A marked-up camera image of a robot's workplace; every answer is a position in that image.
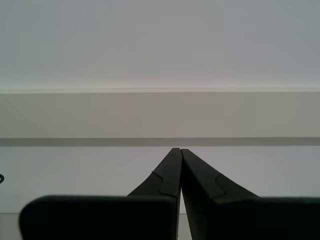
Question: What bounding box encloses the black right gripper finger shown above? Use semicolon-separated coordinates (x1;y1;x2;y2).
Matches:
180;148;320;240
19;147;183;240

